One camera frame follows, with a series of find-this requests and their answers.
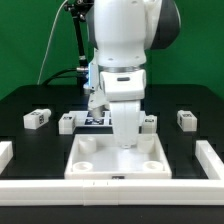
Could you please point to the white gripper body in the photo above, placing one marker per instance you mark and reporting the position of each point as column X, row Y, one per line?
column 124, row 92

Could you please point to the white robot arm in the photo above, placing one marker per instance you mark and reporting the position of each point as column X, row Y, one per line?
column 121, row 31

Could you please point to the white U-shaped obstacle fence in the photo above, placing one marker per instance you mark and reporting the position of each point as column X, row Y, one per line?
column 208, row 191

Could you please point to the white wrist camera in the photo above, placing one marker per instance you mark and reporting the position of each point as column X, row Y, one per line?
column 97, row 100

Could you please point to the white marker base plate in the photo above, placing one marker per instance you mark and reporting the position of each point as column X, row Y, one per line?
column 85, row 119

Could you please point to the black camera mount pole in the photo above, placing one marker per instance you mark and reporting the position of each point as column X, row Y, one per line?
column 78, row 10

